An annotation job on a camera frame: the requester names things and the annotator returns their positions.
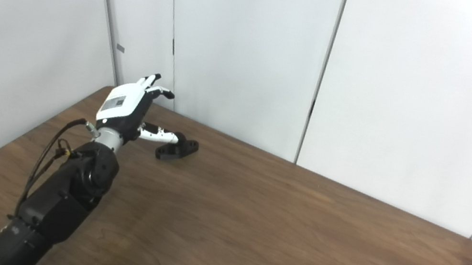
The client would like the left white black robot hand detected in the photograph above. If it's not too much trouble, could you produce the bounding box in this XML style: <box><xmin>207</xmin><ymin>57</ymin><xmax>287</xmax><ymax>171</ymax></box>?
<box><xmin>92</xmin><ymin>64</ymin><xmax>190</xmax><ymax>151</ymax></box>

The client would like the black flanged holder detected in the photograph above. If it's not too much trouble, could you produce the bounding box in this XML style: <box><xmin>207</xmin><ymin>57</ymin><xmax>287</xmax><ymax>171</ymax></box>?
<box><xmin>154</xmin><ymin>130</ymin><xmax>201</xmax><ymax>166</ymax></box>

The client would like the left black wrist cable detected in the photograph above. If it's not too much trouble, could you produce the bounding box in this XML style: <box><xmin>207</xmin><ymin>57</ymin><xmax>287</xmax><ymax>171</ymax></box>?
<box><xmin>14</xmin><ymin>110</ymin><xmax>103</xmax><ymax>228</ymax></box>

